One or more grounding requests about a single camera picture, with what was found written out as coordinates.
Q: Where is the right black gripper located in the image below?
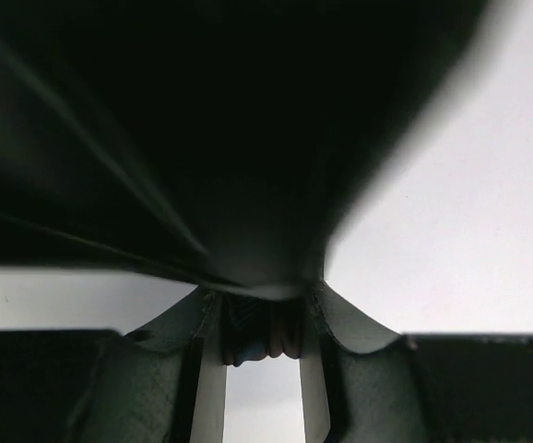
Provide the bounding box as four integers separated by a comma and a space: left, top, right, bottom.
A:
0, 1, 489, 300

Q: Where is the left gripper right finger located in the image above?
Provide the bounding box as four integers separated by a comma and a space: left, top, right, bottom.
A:
300, 281, 533, 443

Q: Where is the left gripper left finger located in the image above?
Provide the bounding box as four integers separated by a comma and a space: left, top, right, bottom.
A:
0, 288, 226, 442

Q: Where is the dark striped necktie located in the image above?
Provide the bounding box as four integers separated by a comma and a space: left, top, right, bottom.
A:
221, 293, 304, 367

